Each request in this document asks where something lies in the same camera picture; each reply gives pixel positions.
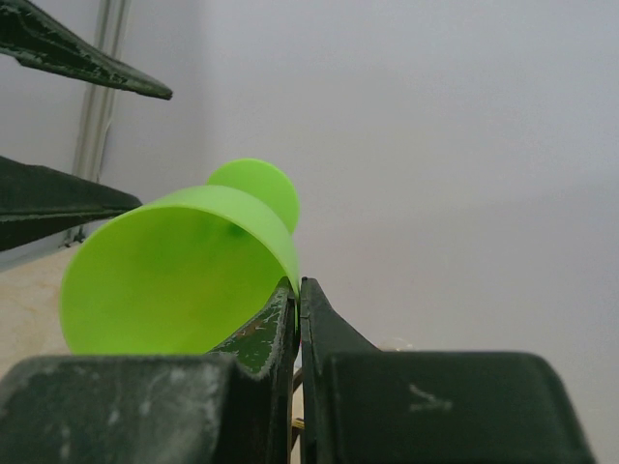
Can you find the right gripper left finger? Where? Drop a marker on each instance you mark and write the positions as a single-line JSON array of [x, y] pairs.
[[231, 405]]

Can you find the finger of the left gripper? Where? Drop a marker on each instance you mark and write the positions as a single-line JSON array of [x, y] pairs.
[[37, 201], [38, 41]]

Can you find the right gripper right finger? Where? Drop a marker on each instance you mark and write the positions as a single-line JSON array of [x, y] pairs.
[[366, 405]]

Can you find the green goblet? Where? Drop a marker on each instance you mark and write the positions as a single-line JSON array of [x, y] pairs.
[[181, 274]]

